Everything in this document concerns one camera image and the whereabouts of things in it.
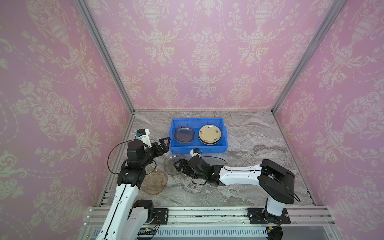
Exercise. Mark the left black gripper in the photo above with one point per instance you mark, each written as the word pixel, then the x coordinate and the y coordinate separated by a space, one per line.
pixel 165 148

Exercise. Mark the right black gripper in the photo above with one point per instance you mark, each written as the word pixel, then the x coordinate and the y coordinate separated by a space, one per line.
pixel 183 162

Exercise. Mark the grey glass plate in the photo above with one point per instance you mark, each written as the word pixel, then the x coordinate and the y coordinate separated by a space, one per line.
pixel 169 167
pixel 184 135

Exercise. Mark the cream plate with flowers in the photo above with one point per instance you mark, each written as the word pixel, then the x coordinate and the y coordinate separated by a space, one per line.
pixel 210 133

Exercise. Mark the orange round plate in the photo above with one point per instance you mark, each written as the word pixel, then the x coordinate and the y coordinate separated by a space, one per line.
pixel 209 144

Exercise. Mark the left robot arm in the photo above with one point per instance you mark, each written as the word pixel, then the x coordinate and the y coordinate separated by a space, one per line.
pixel 126 215

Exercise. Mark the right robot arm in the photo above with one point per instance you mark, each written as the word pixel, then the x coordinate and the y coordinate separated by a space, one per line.
pixel 275 180

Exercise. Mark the brown glass plate lower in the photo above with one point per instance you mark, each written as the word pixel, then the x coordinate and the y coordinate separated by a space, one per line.
pixel 155 183

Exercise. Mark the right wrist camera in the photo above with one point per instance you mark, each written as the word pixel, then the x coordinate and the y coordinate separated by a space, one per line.
pixel 196 153

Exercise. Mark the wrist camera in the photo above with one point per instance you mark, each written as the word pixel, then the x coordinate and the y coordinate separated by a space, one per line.
pixel 196 153
pixel 144 136

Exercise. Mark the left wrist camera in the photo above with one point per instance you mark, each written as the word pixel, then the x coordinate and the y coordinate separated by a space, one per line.
pixel 144 136

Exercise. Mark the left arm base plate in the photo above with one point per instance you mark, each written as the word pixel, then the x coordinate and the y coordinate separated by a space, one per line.
pixel 156 216

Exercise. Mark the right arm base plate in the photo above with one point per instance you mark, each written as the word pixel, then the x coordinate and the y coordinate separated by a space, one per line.
pixel 259 216

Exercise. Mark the aluminium front rail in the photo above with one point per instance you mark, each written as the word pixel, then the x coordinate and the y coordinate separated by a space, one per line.
pixel 232 223

